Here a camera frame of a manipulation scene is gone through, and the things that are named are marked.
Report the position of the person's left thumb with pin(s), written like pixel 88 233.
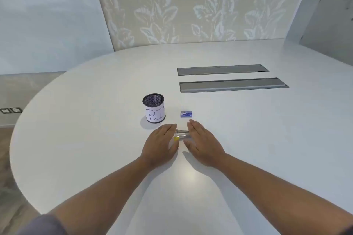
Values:
pixel 174 145

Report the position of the dark wall socket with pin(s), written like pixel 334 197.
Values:
pixel 5 110
pixel 16 110

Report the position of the grey door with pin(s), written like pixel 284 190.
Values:
pixel 328 14

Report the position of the grey shirt sleeve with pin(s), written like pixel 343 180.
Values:
pixel 41 226

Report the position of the clear stapler with yellow part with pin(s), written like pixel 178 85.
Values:
pixel 182 134

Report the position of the black mesh pen holder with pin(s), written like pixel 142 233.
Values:
pixel 154 111

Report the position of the small blue staple box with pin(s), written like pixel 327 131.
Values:
pixel 186 114

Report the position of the person's right hand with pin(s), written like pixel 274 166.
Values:
pixel 205 148

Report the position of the person's right forearm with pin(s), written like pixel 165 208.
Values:
pixel 275 196

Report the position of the person's left hand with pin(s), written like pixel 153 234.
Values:
pixel 158 148

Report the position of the person's right thumb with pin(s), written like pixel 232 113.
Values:
pixel 188 145

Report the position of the person's left forearm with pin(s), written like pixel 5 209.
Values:
pixel 110 196

